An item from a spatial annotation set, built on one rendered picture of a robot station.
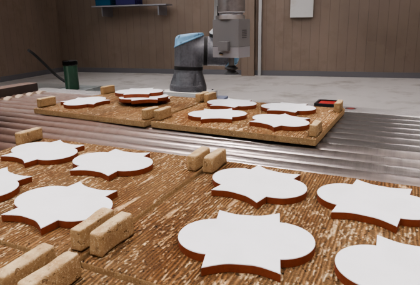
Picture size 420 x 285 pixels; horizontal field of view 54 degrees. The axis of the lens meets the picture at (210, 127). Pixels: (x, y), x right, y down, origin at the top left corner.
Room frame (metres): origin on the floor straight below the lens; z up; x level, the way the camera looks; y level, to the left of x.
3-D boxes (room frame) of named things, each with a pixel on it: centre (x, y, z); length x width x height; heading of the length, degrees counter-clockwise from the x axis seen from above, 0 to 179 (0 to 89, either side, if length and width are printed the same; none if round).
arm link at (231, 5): (1.18, -0.06, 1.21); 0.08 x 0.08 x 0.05
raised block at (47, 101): (1.23, 0.49, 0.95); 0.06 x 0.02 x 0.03; 151
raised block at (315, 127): (0.85, -0.23, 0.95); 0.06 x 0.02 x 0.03; 153
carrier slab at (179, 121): (1.06, -0.11, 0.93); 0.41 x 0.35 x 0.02; 63
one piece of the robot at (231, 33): (1.17, -0.06, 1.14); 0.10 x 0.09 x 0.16; 145
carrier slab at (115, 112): (1.25, 0.26, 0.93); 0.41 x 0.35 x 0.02; 61
